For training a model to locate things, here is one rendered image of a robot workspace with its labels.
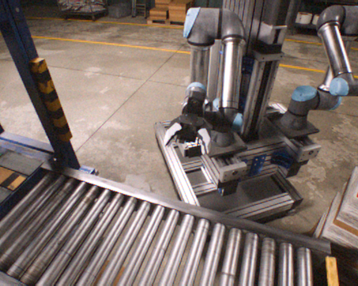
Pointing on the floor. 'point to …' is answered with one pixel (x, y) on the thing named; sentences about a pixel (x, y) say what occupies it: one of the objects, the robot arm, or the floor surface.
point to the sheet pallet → (170, 11)
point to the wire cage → (81, 7)
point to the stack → (349, 218)
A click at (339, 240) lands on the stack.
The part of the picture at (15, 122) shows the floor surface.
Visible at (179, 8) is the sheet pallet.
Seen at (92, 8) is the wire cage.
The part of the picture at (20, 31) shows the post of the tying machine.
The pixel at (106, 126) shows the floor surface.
